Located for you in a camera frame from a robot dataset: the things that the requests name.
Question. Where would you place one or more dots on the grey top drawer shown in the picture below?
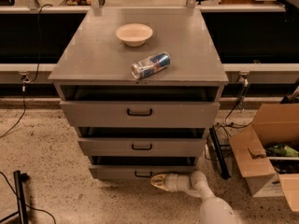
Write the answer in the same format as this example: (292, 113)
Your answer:
(117, 107)

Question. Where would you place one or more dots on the green snack bag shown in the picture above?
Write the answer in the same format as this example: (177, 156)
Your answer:
(281, 150)

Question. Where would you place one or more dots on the grey drawer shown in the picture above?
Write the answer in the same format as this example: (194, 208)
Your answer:
(117, 107)
(143, 142)
(121, 167)

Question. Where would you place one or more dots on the brown cardboard box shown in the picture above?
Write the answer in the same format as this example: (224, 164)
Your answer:
(272, 124)

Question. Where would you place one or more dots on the grey middle drawer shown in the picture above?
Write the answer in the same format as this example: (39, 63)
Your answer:
(143, 142)

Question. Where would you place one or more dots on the grey bottom drawer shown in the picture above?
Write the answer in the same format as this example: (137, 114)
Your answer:
(121, 167)

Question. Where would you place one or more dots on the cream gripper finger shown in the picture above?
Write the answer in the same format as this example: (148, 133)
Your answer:
(159, 181)

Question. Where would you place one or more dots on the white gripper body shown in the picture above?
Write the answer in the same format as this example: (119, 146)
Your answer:
(175, 183)

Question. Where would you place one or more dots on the grey drawer cabinet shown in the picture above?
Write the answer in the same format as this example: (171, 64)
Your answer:
(97, 59)

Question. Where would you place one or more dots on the black stand post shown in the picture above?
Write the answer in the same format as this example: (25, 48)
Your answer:
(19, 209)

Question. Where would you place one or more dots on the blue silver energy drink can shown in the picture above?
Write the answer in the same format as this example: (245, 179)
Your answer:
(151, 65)

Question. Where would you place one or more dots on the black flat bar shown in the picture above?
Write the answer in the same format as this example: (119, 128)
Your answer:
(224, 170)

